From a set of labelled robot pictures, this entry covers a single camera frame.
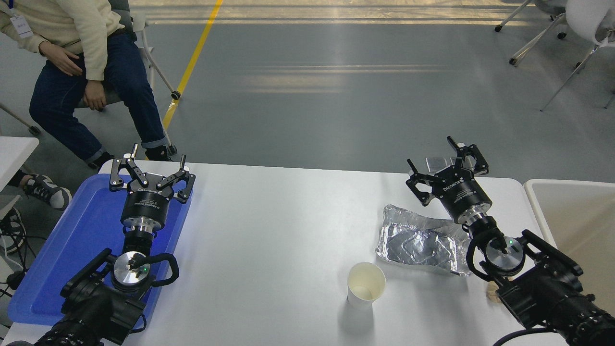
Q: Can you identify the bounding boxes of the person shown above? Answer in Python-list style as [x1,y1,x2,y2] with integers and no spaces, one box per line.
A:
[0,0,174,170]

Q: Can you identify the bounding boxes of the silver floor plate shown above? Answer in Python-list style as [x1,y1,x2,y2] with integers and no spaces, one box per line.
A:
[426,156,452,173]

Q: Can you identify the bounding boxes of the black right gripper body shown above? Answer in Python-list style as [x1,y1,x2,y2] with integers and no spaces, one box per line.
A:
[429,166,493,224]

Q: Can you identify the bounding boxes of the silver foil tray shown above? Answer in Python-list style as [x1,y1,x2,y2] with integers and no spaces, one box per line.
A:
[375,204,474,277]

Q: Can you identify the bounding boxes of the person's right hand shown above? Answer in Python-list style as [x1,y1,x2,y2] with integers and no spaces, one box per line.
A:
[39,41,84,77]

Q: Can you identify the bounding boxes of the black floor cables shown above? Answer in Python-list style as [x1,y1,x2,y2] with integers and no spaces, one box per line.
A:
[0,208,35,298]

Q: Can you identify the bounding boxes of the grey and white sneaker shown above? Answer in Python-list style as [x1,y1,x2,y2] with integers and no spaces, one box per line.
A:
[7,169,73,211]

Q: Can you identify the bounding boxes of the grey seat wheeled chair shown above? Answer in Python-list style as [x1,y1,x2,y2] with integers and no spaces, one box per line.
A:
[495,0,568,66]

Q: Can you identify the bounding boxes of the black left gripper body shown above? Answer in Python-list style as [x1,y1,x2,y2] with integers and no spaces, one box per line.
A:
[120,173,178,224]

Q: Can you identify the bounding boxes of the white id badge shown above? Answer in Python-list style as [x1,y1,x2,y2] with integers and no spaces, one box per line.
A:
[10,14,34,39]

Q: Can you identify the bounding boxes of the blue plastic tray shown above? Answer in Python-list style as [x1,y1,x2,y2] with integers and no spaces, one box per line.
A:
[7,173,194,332]

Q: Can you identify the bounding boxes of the person's left hand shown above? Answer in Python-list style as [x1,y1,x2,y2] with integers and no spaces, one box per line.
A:
[83,79,108,112]

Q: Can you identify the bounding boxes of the large pale bin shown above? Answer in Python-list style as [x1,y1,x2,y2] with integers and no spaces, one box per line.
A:
[523,179,615,315]

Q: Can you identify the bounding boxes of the small white side table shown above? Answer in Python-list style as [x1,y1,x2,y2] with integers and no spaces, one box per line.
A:
[0,136,40,222]

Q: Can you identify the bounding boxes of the white paper cup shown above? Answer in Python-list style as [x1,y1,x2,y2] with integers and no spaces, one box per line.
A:
[347,262,386,309]

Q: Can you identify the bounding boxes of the grey chair with white legs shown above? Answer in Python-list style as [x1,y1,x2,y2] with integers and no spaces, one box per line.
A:
[0,0,182,157]

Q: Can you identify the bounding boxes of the white shell chair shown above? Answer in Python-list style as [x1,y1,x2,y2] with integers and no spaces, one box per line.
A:
[541,0,615,112]

